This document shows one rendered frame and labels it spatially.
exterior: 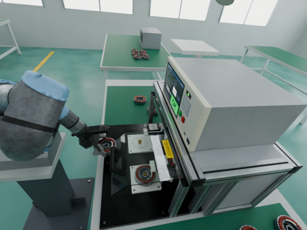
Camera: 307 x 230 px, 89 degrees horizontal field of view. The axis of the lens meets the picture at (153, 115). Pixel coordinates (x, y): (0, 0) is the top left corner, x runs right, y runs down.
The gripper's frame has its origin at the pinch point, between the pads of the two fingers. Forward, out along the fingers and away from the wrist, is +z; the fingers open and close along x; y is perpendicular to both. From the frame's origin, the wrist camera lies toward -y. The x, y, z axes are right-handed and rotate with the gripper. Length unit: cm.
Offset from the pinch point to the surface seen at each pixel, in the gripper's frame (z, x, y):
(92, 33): 4, -454, 75
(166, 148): -6.3, 23.1, -34.8
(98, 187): 4.9, 19.3, 8.0
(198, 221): 28, 42, -31
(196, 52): 8, -65, -81
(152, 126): 6.4, -6.0, -27.8
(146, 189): 14.3, 25.5, -14.2
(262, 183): 20, 39, -64
